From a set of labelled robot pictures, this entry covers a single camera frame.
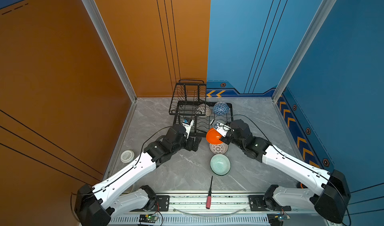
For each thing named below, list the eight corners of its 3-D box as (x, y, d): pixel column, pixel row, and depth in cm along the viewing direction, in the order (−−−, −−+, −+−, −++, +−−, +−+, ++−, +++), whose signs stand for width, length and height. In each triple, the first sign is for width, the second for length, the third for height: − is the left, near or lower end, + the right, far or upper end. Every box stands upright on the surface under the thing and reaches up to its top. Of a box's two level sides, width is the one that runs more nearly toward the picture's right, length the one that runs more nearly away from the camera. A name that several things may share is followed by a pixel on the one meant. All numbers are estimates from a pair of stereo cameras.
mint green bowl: (210, 177, 83) (211, 173, 78) (209, 158, 90) (210, 154, 85) (230, 177, 83) (232, 173, 78) (227, 158, 90) (229, 154, 85)
